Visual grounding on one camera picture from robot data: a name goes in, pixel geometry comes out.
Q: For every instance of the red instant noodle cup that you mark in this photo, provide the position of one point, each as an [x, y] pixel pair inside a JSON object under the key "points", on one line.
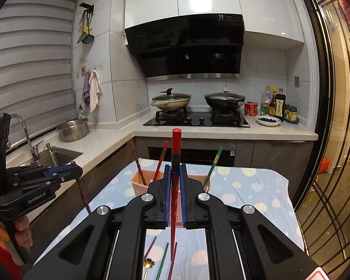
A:
{"points": [[251, 108]]}

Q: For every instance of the built-in oven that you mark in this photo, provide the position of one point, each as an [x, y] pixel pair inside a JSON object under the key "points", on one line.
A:
{"points": [[198, 156]]}

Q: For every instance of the brown chopstick gold band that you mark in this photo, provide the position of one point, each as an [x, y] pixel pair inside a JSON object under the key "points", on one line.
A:
{"points": [[149, 248]]}

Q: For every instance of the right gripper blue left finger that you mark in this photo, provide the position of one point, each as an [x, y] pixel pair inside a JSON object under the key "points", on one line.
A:
{"points": [[167, 202]]}

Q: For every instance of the black range hood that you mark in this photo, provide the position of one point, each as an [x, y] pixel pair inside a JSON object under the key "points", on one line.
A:
{"points": [[204, 45]]}

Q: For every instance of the dark red chopstick group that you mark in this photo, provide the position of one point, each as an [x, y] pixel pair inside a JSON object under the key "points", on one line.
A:
{"points": [[172, 262]]}

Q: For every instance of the brown sauce bottle yellow cap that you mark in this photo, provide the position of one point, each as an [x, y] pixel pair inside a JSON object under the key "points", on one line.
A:
{"points": [[272, 105]]}

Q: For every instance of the white hanging towel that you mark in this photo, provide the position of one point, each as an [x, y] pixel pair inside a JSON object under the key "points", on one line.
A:
{"points": [[95, 91]]}

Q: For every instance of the condiment jars on tray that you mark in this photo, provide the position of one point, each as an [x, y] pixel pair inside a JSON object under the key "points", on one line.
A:
{"points": [[291, 114]]}

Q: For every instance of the stainless steel pot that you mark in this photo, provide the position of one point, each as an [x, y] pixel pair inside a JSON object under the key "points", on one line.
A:
{"points": [[73, 130]]}

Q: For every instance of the white plate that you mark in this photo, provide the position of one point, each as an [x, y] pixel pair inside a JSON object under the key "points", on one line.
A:
{"points": [[268, 121]]}

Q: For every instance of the steel sink basin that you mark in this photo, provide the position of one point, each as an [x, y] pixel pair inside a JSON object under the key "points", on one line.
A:
{"points": [[56, 157]]}

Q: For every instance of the chrome sink faucet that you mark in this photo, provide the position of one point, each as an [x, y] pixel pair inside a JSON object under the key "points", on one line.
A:
{"points": [[31, 142]]}

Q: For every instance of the gold flower spoon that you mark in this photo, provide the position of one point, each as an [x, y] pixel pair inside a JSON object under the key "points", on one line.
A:
{"points": [[147, 265]]}

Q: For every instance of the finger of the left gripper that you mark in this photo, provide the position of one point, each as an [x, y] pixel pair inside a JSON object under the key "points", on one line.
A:
{"points": [[50, 171], [65, 176]]}

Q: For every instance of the beige wok with lid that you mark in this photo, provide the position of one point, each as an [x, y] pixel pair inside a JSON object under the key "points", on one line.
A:
{"points": [[169, 101]]}

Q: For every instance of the clear plastic bottle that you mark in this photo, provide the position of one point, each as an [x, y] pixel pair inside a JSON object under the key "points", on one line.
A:
{"points": [[265, 101]]}

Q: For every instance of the person left hand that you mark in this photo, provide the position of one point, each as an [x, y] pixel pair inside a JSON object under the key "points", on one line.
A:
{"points": [[23, 234]]}

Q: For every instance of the dark soy sauce bottle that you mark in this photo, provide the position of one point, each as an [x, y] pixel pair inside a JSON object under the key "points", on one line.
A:
{"points": [[280, 104]]}

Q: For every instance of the blue polka dot tablecloth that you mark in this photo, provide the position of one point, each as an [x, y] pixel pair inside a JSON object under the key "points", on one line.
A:
{"points": [[265, 189]]}

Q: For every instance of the green chopstick group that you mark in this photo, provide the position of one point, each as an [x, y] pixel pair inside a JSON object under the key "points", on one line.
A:
{"points": [[207, 178]]}

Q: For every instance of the black gas stove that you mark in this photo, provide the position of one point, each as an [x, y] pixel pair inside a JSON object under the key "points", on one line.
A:
{"points": [[184, 117]]}

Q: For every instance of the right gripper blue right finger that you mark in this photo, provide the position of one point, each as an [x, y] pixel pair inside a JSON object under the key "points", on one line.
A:
{"points": [[183, 176]]}

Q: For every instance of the white upper cabinet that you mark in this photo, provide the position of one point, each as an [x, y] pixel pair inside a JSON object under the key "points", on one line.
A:
{"points": [[270, 23]]}

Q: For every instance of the maroon chopstick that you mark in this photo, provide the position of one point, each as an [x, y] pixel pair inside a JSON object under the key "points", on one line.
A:
{"points": [[138, 164]]}

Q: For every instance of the green dish soap bottle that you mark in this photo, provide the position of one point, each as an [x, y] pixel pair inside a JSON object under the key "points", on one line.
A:
{"points": [[81, 112]]}

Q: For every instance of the black wok with lid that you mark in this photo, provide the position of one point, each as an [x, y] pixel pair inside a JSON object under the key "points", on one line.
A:
{"points": [[225, 101]]}

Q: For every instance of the purple hanging cloth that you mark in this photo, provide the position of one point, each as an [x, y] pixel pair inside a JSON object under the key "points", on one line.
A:
{"points": [[86, 90]]}

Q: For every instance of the pink perforated utensil holder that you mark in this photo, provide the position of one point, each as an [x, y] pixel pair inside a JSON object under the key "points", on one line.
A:
{"points": [[140, 188]]}

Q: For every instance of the hanging kitchen utensils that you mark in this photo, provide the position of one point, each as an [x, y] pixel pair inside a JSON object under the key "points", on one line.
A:
{"points": [[85, 24]]}

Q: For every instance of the bright red chopstick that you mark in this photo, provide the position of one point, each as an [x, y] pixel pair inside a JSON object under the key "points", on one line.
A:
{"points": [[164, 148]]}

